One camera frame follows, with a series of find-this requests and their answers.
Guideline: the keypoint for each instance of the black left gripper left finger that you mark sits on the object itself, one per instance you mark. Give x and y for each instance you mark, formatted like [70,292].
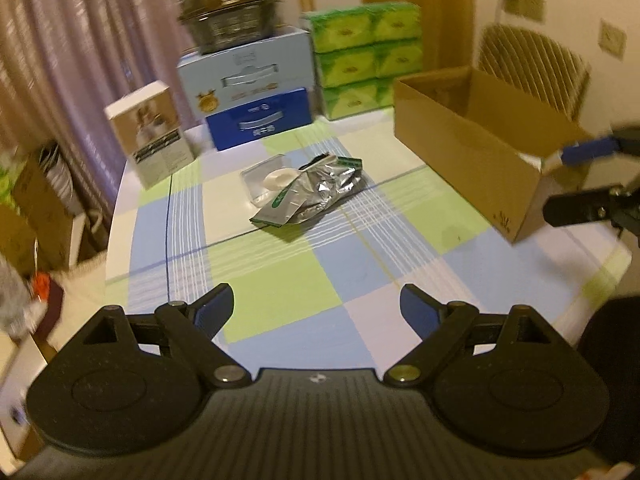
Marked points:
[190,330]

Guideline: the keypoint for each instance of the blue milk carton box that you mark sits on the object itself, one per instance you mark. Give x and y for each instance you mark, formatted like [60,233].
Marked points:
[246,93]

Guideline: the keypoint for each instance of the silver green foil pouch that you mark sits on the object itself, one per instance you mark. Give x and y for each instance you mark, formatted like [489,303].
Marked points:
[323,182]

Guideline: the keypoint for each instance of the cardboard boxes beside table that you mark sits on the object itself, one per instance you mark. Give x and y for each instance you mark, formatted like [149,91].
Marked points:
[42,219]

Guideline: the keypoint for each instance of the white product box with photo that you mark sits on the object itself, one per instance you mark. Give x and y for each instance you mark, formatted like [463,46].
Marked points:
[147,127]

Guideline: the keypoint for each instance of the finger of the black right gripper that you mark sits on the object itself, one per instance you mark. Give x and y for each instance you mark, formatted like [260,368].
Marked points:
[621,140]
[613,204]

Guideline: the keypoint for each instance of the green tissue pack stack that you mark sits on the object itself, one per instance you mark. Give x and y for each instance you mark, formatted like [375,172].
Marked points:
[360,51]

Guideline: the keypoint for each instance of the clear box with white roll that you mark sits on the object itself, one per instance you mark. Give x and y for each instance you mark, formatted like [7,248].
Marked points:
[266,179]

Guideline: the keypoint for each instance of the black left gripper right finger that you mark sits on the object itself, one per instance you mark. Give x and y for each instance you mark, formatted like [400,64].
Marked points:
[443,329]

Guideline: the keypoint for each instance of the black plastic container on top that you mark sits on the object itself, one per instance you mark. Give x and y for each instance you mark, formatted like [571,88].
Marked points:
[216,25]

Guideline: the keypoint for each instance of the checked tablecloth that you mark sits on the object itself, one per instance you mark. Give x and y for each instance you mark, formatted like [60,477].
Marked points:
[325,294]

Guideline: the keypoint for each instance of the brown cardboard box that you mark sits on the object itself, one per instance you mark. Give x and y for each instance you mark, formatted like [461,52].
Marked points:
[490,141]

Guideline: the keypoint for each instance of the lower wall socket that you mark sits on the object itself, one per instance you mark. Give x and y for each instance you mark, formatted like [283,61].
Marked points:
[612,40]

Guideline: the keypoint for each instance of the wall power socket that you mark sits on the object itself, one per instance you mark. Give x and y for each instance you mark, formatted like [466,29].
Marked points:
[532,10]

